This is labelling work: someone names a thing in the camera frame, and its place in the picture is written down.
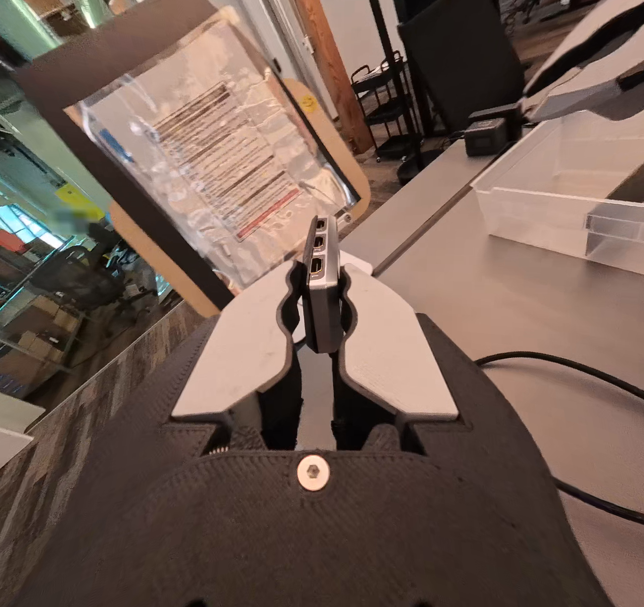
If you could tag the black power adapter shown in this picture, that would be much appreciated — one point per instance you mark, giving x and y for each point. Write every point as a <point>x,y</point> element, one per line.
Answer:
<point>485,136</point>

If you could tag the black utility cart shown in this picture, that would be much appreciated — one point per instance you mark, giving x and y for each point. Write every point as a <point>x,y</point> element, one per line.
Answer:
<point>397,146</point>

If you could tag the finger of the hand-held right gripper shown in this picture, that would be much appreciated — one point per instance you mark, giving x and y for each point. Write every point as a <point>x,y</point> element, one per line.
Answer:
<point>583,93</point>
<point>603,23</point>

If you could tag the clear plastic bin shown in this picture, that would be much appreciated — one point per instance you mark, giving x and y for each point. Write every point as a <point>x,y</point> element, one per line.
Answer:
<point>528,214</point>

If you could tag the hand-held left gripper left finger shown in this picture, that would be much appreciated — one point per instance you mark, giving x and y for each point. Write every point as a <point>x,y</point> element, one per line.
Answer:
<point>236,360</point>

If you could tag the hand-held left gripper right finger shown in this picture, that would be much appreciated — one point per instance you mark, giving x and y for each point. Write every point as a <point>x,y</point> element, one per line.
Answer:
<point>392,360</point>

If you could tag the framed instruction sheet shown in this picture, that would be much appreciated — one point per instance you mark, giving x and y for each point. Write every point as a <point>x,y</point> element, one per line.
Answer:
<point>211,154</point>

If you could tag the silver black hdmi switch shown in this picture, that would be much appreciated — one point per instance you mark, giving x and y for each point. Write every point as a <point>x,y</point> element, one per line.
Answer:
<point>324,315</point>

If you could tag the wooden beam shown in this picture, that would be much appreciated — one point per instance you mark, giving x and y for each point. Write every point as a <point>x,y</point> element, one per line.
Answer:
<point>322,53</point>

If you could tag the white stand base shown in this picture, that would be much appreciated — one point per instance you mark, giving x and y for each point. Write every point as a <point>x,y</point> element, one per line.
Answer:
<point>362,267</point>

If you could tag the yellow smiley sticker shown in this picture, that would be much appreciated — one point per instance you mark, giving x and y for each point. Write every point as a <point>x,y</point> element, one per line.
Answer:
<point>308,103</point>

